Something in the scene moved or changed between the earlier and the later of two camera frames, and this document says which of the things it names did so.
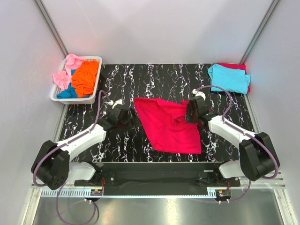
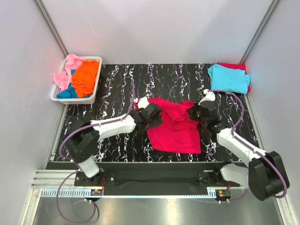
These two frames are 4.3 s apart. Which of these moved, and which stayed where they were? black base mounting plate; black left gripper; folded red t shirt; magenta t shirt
Moved: black left gripper
Stayed: magenta t shirt; black base mounting plate; folded red t shirt
